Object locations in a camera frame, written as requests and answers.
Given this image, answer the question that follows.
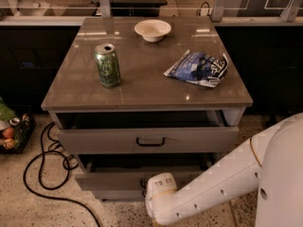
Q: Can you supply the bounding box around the grey bottom drawer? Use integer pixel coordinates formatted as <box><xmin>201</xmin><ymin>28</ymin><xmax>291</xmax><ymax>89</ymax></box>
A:
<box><xmin>92</xmin><ymin>190</ymin><xmax>146</xmax><ymax>201</ymax></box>

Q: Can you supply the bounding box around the black basket with fruit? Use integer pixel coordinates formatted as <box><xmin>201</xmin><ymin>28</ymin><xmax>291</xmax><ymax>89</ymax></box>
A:
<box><xmin>0</xmin><ymin>97</ymin><xmax>35</xmax><ymax>154</ymax></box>

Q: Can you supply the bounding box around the grey drawer cabinet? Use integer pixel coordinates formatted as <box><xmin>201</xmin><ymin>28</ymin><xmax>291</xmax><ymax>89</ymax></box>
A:
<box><xmin>41</xmin><ymin>15</ymin><xmax>254</xmax><ymax>203</ymax></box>

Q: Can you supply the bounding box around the black floor cable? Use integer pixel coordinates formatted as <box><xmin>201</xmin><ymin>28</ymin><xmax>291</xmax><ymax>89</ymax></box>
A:
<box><xmin>23</xmin><ymin>122</ymin><xmax>102</xmax><ymax>227</ymax></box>

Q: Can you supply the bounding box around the grey top drawer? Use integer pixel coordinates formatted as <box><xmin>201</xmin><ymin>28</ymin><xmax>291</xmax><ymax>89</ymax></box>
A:
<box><xmin>59</xmin><ymin>111</ymin><xmax>239</xmax><ymax>154</ymax></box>

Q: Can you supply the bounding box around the white bowl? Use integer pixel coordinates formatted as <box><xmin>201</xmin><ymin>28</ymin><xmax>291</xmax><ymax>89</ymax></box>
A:
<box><xmin>134</xmin><ymin>19</ymin><xmax>171</xmax><ymax>43</ymax></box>

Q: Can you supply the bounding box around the grey drawer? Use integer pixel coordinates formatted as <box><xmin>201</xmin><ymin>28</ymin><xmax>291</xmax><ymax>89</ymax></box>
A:
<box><xmin>76</xmin><ymin>153</ymin><xmax>215</xmax><ymax>191</ymax></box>
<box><xmin>92</xmin><ymin>190</ymin><xmax>146</xmax><ymax>201</ymax></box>
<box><xmin>59</xmin><ymin>111</ymin><xmax>239</xmax><ymax>154</ymax></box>

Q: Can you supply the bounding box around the blue white chip bag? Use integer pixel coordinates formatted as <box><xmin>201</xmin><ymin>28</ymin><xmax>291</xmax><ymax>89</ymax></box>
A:
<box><xmin>164</xmin><ymin>50</ymin><xmax>229</xmax><ymax>88</ymax></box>

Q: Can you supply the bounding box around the green soda can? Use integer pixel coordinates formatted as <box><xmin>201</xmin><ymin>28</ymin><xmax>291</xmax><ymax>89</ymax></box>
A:
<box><xmin>94</xmin><ymin>44</ymin><xmax>120</xmax><ymax>88</ymax></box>

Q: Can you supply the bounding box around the dark background table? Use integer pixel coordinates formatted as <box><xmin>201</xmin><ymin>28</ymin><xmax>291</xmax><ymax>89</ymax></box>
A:
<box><xmin>97</xmin><ymin>0</ymin><xmax>168</xmax><ymax>17</ymax></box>

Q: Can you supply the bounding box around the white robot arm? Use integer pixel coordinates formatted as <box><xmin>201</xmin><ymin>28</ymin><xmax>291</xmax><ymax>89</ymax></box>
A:
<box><xmin>145</xmin><ymin>113</ymin><xmax>303</xmax><ymax>227</ymax></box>

